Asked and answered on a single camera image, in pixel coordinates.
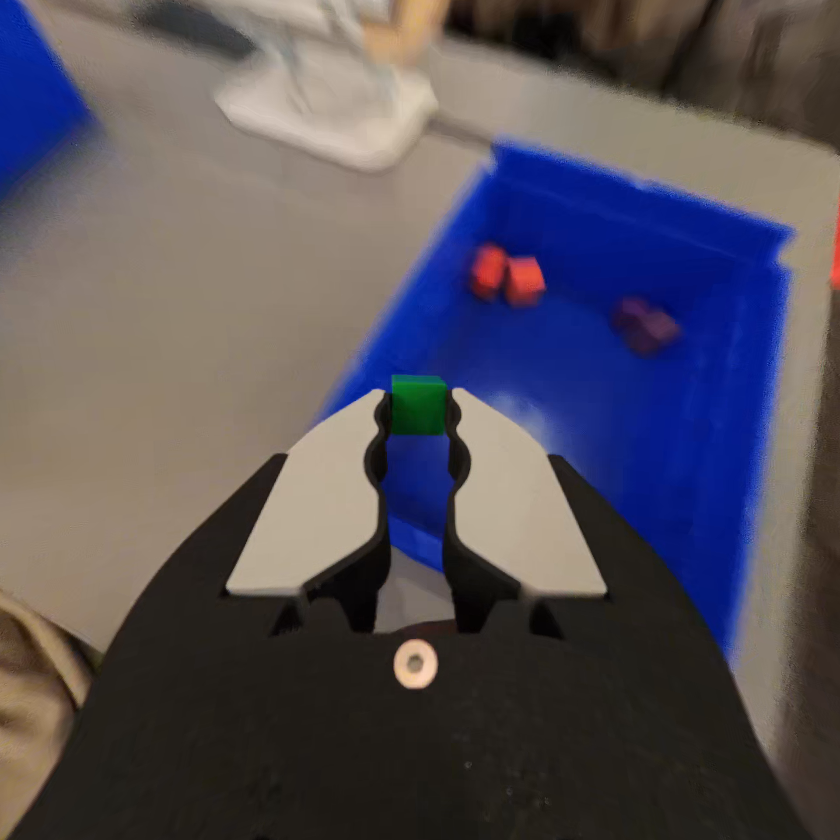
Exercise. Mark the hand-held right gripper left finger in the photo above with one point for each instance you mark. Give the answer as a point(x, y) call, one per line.
point(315, 518)

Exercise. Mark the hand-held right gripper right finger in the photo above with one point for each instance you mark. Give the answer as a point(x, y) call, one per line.
point(525, 518)

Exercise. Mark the blue plastic bin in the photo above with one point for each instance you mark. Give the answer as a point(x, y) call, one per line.
point(623, 426)
point(33, 85)

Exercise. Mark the green wooden cube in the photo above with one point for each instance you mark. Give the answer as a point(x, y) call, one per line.
point(418, 407)

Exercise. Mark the purple wooden cube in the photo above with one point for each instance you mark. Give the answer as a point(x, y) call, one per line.
point(656, 334)
point(630, 313)

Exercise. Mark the red wooden cube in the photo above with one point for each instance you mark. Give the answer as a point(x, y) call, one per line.
point(525, 282)
point(487, 272)

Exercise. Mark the person's cream sweatshirt torso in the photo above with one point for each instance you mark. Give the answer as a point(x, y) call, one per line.
point(33, 709)

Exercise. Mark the white metal stand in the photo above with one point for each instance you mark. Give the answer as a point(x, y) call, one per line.
point(341, 111)

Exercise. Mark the orange traffic cone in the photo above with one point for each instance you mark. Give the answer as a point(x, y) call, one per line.
point(835, 249)

